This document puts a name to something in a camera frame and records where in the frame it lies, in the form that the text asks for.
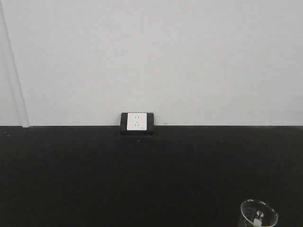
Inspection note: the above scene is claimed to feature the clear glass beaker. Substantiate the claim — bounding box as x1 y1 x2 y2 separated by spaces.
238 199 278 227

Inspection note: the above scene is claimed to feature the white wall power socket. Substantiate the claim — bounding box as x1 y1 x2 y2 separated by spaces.
126 113 147 131

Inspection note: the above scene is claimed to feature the black socket recess frame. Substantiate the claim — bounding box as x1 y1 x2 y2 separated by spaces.
119 113 155 136

